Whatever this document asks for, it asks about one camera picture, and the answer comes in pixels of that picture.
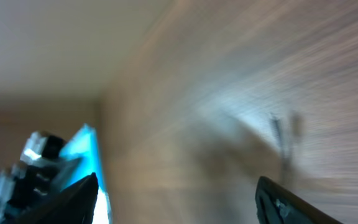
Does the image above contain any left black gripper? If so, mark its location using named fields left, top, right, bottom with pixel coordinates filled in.
left=0, top=131, right=83, bottom=223

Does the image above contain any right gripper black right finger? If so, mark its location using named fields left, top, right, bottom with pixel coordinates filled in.
left=255, top=176, right=341, bottom=224

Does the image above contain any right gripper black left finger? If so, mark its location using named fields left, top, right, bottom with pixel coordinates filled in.
left=13, top=173, right=99, bottom=224

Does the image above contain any blue screen Galaxy smartphone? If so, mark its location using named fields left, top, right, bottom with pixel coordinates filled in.
left=60, top=124, right=112, bottom=224

